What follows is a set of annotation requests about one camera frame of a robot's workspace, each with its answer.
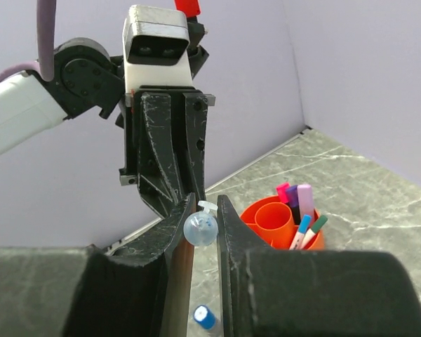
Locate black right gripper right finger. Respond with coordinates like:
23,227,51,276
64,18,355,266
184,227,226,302
217,195,421,336

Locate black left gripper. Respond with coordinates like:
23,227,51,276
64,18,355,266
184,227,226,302
116,20,208,217

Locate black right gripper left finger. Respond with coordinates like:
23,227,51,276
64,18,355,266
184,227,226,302
0,194,196,336

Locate blue capped white marker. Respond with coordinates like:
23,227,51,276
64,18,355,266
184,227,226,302
289,214,312,250

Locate green capped white marker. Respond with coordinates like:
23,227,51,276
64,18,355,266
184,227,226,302
300,215,328,250

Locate blue pen cap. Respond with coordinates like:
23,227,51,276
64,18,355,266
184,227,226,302
183,200,218,246

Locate pink capped black highlighter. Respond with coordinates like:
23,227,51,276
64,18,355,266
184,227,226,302
276,183,290,204

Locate light purple highlighter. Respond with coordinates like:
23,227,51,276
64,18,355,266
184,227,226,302
297,184,315,227

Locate purple capped black highlighter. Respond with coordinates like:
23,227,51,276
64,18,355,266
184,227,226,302
286,185,301,225

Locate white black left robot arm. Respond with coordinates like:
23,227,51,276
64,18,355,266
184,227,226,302
0,8,209,336

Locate blue glue stick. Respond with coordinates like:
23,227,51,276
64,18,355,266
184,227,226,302
193,305,217,331

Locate orange round divided container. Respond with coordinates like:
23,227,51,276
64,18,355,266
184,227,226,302
239,195,326,251

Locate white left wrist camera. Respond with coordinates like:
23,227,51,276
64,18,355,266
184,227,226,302
122,5,192,93

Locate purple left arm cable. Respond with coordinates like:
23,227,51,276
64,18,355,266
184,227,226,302
0,0,59,91

